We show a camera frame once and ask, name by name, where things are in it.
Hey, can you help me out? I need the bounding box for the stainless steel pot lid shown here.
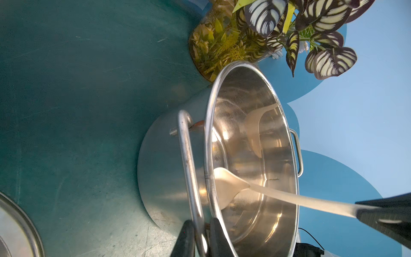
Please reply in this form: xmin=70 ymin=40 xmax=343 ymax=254
xmin=1 ymin=193 xmax=46 ymax=257

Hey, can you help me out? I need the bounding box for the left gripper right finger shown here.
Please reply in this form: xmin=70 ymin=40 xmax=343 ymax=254
xmin=209 ymin=218 xmax=234 ymax=257

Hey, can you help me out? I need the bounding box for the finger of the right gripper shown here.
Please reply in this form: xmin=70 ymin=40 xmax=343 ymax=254
xmin=356 ymin=193 xmax=411 ymax=248

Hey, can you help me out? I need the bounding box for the potted artificial plant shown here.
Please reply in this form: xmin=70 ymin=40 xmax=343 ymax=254
xmin=189 ymin=0 xmax=372 ymax=82

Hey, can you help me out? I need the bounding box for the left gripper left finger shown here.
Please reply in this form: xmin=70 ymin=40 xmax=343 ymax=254
xmin=170 ymin=220 xmax=195 ymax=257

